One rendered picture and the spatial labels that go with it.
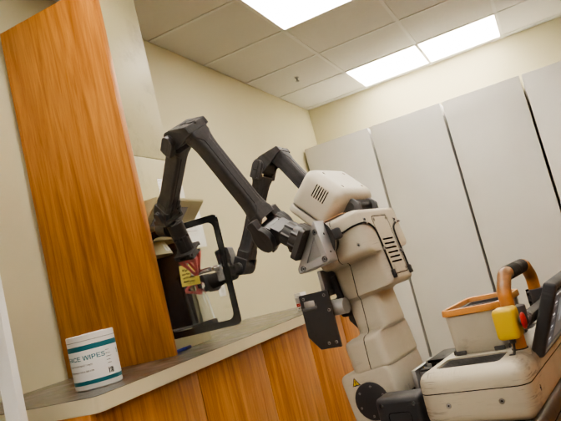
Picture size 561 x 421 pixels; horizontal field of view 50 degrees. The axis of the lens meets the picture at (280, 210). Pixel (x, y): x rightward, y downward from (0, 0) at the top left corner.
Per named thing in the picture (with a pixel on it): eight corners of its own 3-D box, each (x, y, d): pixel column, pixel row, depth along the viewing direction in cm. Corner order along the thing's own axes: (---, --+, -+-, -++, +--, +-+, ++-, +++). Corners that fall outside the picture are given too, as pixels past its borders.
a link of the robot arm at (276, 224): (283, 234, 159) (295, 223, 162) (254, 220, 164) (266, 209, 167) (285, 258, 165) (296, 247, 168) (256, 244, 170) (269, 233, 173)
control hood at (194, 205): (138, 230, 222) (132, 205, 223) (186, 229, 252) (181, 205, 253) (162, 222, 218) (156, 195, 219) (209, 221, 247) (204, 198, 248)
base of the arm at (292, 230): (304, 230, 153) (326, 227, 163) (279, 219, 157) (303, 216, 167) (294, 261, 155) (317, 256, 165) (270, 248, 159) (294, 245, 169)
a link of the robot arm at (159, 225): (157, 213, 196) (175, 200, 201) (139, 213, 205) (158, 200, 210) (173, 244, 201) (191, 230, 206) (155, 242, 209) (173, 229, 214)
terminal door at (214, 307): (168, 341, 218) (144, 235, 223) (242, 323, 208) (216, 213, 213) (167, 341, 217) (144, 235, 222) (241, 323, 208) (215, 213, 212)
